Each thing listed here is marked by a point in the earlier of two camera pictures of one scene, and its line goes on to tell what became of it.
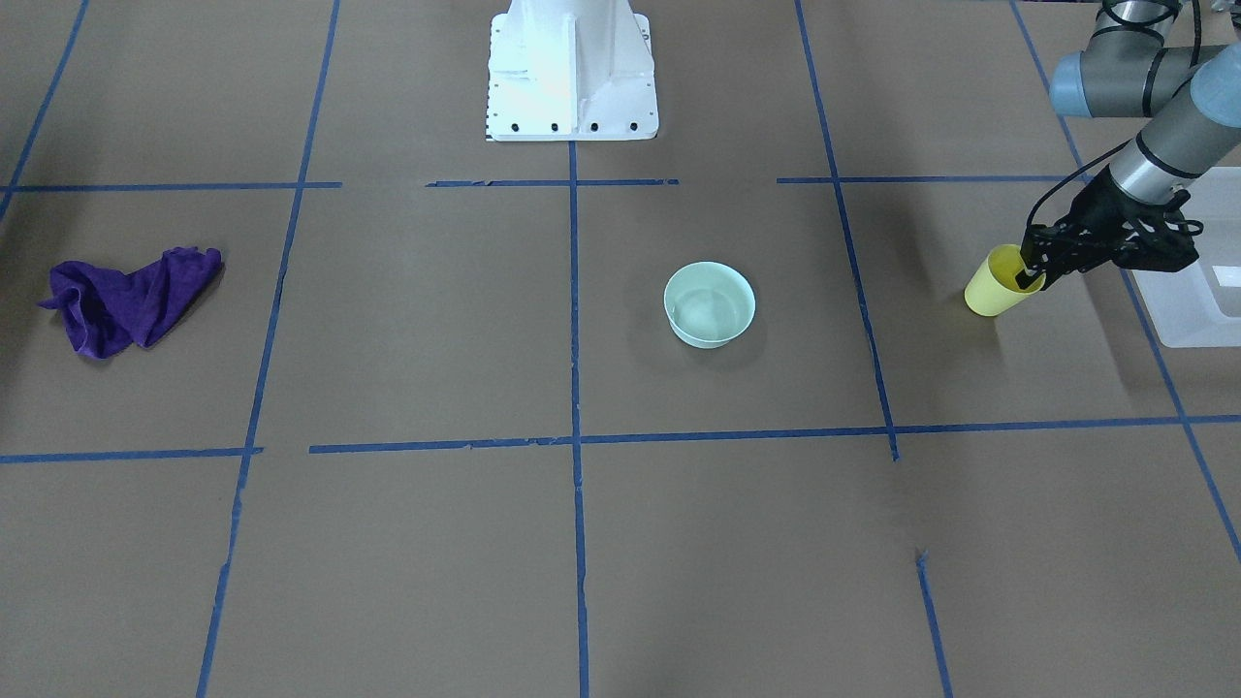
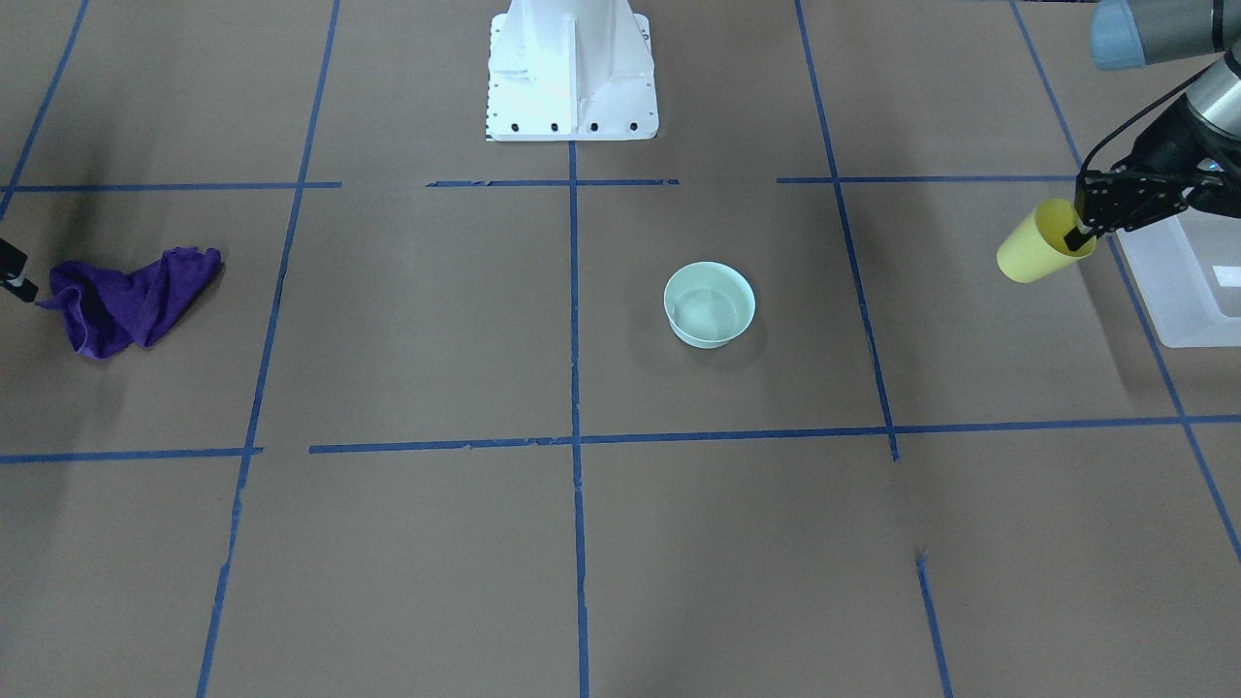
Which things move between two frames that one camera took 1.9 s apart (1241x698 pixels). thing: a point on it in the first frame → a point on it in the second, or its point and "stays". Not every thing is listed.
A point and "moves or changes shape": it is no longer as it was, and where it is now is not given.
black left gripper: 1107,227 → 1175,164
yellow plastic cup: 994,289 moves or changes shape
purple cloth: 105,310 stays
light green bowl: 707,303 stays
